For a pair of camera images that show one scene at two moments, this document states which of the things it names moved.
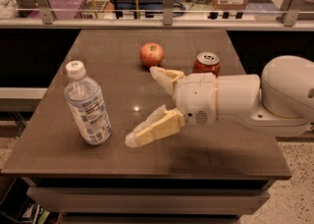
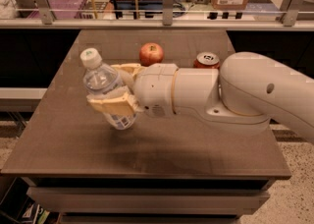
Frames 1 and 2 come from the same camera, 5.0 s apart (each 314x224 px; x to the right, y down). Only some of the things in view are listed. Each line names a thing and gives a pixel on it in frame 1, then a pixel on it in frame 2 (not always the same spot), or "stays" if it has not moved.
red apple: (151, 54) stays
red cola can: (206, 62) stays
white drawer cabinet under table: (148, 200) stays
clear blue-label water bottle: (86, 103) to (100, 79)
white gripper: (196, 97) to (155, 88)
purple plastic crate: (64, 6) stays
